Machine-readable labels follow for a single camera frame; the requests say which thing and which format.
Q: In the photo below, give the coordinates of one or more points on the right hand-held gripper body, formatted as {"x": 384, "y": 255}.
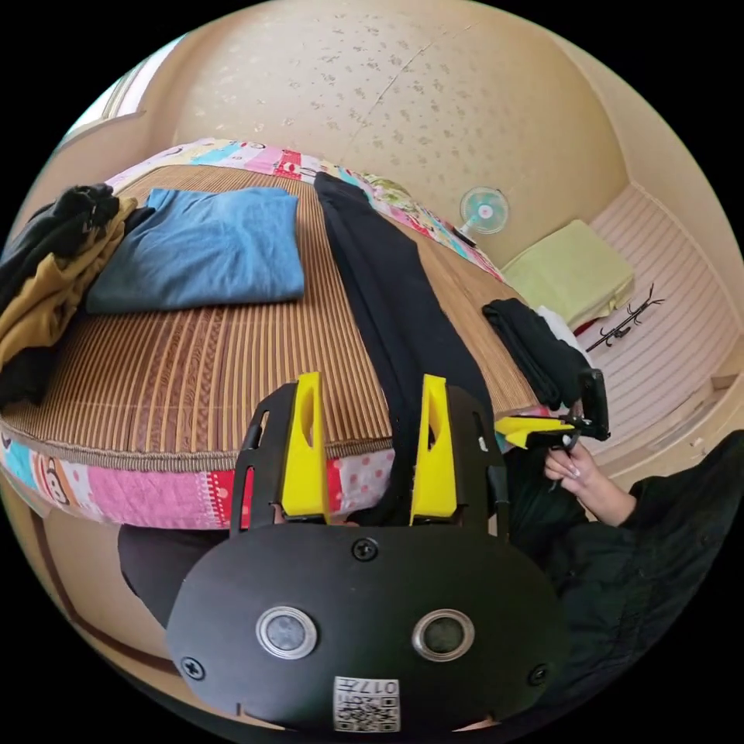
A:
{"x": 555, "y": 440}

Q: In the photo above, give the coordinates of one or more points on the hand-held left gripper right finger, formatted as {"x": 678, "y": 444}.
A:
{"x": 435, "y": 465}

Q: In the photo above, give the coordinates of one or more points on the pile of clothes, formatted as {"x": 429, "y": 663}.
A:
{"x": 40, "y": 290}

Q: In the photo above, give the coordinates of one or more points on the small green fan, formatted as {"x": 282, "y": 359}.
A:
{"x": 484, "y": 210}

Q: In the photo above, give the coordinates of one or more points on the person's body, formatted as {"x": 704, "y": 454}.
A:
{"x": 639, "y": 581}

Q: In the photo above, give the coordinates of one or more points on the black pants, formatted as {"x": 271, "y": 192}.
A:
{"x": 383, "y": 302}

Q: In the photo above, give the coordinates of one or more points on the folded black and white clothes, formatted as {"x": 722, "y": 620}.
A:
{"x": 537, "y": 349}

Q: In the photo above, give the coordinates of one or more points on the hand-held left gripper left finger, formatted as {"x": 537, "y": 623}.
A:
{"x": 305, "y": 453}

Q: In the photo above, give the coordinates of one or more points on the folded green blanket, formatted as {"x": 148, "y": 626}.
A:
{"x": 569, "y": 273}

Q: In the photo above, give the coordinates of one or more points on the bed with woven mat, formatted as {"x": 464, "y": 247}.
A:
{"x": 174, "y": 360}

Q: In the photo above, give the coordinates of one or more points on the black coat rack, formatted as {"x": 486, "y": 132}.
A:
{"x": 625, "y": 322}

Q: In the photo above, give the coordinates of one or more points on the folded blue garment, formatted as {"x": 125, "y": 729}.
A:
{"x": 203, "y": 250}

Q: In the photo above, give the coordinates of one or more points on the window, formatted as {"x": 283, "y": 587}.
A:
{"x": 101, "y": 104}

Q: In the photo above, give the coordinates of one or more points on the person's right hand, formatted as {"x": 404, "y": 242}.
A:
{"x": 587, "y": 482}

